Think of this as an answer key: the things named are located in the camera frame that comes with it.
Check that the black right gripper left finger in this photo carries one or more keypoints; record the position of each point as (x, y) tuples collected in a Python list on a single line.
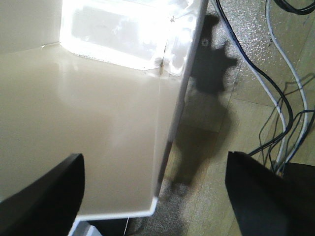
[(49, 206)]

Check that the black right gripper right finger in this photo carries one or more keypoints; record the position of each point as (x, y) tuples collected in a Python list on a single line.
[(266, 204)]

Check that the white plastic trash bin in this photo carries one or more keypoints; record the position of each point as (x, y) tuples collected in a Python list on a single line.
[(103, 78)]

